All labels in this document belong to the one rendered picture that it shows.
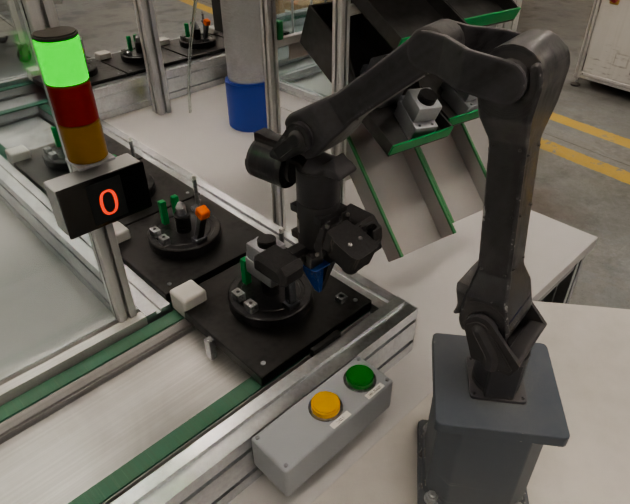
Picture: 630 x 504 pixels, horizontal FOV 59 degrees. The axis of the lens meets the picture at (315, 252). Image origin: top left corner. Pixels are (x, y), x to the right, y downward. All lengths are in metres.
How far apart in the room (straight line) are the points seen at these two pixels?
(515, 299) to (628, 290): 2.18
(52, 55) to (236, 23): 1.02
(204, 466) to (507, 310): 0.41
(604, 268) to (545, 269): 1.63
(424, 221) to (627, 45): 3.97
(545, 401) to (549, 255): 0.63
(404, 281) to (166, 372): 0.51
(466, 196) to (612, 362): 0.40
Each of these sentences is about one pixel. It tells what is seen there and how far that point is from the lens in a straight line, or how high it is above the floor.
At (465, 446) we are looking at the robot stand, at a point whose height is 1.01.
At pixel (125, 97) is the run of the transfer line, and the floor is 0.91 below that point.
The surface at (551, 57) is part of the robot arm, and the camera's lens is 0.51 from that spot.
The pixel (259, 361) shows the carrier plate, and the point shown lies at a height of 0.97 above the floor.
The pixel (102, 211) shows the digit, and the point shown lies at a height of 1.19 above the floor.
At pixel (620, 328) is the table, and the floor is 0.86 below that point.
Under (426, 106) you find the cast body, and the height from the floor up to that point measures 1.26.
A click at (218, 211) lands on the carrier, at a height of 0.97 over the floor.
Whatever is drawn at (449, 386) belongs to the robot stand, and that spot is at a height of 1.06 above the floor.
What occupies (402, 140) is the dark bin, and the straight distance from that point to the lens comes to 0.92.
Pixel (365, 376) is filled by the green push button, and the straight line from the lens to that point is 0.81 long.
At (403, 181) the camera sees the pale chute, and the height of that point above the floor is 1.08.
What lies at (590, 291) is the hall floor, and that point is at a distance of 2.71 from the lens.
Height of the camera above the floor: 1.58
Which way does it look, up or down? 36 degrees down
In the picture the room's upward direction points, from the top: straight up
